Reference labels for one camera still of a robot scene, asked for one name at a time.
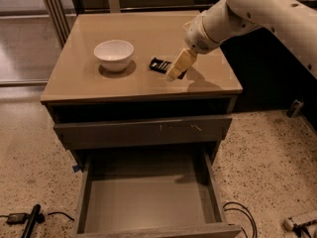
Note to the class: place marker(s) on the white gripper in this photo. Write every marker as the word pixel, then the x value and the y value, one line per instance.
pixel 197 38

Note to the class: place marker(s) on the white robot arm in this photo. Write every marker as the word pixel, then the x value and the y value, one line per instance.
pixel 291 22

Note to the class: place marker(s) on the grey drawer cabinet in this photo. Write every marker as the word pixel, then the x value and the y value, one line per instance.
pixel 81 90

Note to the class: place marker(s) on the grey top drawer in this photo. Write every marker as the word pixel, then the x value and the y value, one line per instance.
pixel 130 133

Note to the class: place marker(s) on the open grey middle drawer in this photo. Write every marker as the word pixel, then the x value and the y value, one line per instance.
pixel 151 196

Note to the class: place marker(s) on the white ceramic bowl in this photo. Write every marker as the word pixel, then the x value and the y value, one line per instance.
pixel 114 55

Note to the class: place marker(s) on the small dark floor object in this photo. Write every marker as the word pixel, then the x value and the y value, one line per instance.
pixel 295 108

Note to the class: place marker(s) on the blue tape piece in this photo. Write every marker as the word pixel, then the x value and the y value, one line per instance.
pixel 77 168

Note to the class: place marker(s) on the white power strip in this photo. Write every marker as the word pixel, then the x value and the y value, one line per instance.
pixel 304 219

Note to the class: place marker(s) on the black cylindrical tool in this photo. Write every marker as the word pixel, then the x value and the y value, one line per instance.
pixel 35 217

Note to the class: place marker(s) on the black power adapter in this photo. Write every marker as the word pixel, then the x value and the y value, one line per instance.
pixel 16 218

